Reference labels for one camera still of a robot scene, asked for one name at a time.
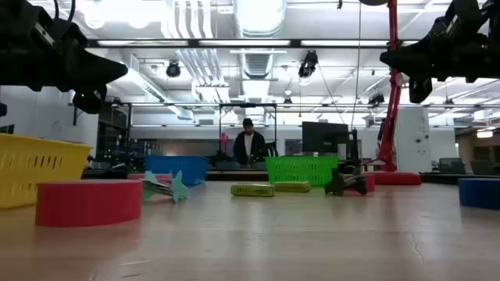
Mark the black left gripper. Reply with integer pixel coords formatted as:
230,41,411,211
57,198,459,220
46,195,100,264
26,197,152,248
0,11,129,94

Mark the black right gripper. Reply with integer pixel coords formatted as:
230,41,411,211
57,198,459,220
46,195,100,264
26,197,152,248
379,0,500,84

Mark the blue tape roll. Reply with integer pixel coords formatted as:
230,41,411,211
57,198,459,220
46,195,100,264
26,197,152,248
458,177,500,211

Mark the yellow-green packet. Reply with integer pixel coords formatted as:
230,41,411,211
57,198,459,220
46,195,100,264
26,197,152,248
230,183,276,197
272,180,313,194

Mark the black ceiling spotlight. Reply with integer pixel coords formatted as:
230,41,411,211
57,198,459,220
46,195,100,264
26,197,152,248
298,49,320,79
367,91,386,106
165,60,182,79

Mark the black storage shelf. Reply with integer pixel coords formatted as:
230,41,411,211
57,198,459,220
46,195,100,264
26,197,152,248
96,101,133,162

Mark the red desk lamp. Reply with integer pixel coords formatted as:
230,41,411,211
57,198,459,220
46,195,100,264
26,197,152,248
359,0,422,186

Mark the black overhead beam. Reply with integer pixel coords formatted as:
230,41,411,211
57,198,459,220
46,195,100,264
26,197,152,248
87,38,421,49

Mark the black computer monitor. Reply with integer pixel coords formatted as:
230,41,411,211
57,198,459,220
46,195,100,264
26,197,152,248
301,121,350,155

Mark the black office chair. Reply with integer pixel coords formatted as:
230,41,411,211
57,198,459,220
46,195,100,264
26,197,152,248
437,157,467,176
470,158,497,176

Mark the yellow plastic basket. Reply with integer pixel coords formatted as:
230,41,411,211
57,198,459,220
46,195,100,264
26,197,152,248
0,133,94,210

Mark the blue plastic basket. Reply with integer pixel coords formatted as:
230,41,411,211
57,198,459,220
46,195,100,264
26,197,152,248
143,155,209,187

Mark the green plastic basket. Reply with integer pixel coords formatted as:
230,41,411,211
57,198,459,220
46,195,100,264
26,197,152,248
264,155,340,187

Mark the person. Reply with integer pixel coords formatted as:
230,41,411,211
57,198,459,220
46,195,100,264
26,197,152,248
232,117,269,168

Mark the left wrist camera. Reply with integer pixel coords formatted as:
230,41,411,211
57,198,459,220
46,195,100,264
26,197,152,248
72,84,109,115

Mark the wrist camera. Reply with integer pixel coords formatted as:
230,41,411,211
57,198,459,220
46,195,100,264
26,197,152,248
72,84,109,115
408,76,434,105

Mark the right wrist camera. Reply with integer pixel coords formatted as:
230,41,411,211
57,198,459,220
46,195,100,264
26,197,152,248
408,76,434,105

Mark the silver ventilation duct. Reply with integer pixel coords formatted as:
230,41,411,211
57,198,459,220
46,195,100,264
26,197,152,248
233,0,289,39

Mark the black aluminium table frame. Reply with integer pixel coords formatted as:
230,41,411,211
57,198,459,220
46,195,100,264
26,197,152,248
80,168,500,185

